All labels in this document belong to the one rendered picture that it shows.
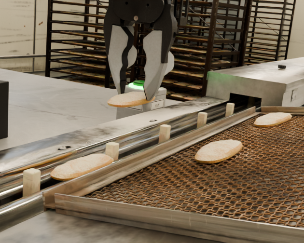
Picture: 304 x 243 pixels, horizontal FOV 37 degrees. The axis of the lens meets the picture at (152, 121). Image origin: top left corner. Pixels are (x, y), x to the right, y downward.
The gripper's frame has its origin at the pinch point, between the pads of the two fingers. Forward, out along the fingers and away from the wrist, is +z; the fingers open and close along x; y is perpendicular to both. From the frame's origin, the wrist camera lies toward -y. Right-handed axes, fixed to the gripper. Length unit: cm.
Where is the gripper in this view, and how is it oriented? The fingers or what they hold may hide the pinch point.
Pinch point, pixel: (132, 88)
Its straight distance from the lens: 59.1
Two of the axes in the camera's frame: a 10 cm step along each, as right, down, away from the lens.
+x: -8.8, -1.9, 4.3
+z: -1.0, 9.7, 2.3
